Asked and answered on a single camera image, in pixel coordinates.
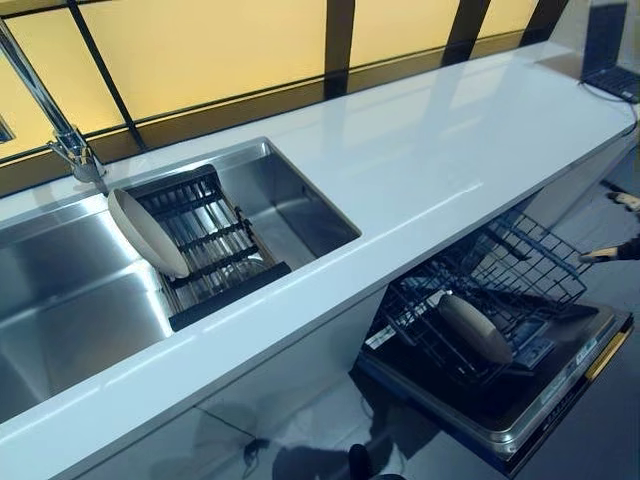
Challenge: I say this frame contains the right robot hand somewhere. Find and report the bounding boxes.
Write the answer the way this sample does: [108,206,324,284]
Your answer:
[578,191,640,264]

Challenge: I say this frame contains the beige round plate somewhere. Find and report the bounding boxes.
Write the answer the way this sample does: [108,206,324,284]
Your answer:
[107,188,191,279]
[437,293,515,365]

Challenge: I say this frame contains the black dishwasher door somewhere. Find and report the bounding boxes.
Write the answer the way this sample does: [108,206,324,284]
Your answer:
[357,299,636,476]

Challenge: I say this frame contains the black laptop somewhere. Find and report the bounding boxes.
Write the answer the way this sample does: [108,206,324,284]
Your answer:
[579,0,640,104]

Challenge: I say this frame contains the black robot left foot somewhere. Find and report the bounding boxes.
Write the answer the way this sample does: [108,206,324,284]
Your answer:
[348,442,401,480]

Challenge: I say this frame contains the white base cabinet front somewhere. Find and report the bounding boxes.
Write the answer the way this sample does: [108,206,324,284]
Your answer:
[74,287,386,480]

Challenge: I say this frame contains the black sink drying rack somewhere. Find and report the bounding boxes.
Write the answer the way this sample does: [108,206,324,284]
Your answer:
[122,164,292,332]

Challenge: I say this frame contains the stainless steel sink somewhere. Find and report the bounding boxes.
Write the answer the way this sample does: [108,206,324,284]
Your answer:
[0,137,362,421]

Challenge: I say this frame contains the chrome kitchen faucet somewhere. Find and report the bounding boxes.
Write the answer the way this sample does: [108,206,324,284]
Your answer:
[0,19,109,184]

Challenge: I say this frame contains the dark wire dishwasher rack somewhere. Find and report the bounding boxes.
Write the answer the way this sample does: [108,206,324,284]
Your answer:
[382,209,591,381]

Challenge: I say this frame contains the thin laptop cable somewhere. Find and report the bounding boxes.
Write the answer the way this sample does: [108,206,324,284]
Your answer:
[579,82,640,132]

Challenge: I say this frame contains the yellow window with dark frame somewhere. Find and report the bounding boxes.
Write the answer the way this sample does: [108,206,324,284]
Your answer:
[0,0,571,196]

